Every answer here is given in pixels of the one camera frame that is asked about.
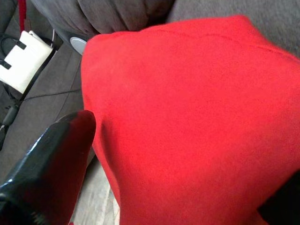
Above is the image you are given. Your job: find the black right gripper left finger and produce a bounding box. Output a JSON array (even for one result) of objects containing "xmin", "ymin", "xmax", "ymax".
[{"xmin": 0, "ymin": 110, "xmax": 97, "ymax": 225}]

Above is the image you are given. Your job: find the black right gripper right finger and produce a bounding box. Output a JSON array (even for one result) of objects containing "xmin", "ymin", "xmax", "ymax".
[{"xmin": 256, "ymin": 172, "xmax": 300, "ymax": 225}]

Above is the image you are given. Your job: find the red pillow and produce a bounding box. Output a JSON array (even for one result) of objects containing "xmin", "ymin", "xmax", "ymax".
[{"xmin": 81, "ymin": 15, "xmax": 300, "ymax": 225}]

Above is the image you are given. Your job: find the dark brown fabric sofa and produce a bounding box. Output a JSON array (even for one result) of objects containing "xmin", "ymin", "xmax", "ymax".
[{"xmin": 0, "ymin": 0, "xmax": 94, "ymax": 181}]

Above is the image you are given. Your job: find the dark brown two-seat sofa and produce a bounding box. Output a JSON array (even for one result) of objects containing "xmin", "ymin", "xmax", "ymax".
[{"xmin": 30, "ymin": 0, "xmax": 300, "ymax": 60}]

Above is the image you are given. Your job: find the white rectangular box device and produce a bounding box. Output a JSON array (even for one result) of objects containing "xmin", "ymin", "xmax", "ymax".
[{"xmin": 0, "ymin": 30, "xmax": 53, "ymax": 93}]

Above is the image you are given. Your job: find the black cable with ferrite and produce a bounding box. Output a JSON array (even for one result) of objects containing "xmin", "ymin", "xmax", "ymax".
[{"xmin": 0, "ymin": 104, "xmax": 21, "ymax": 150}]

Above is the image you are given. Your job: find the thin white cable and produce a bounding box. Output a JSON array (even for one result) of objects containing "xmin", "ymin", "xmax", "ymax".
[{"xmin": 49, "ymin": 28, "xmax": 58, "ymax": 49}]

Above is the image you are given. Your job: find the red strap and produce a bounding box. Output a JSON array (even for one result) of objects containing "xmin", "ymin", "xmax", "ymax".
[{"xmin": 17, "ymin": 0, "xmax": 30, "ymax": 31}]

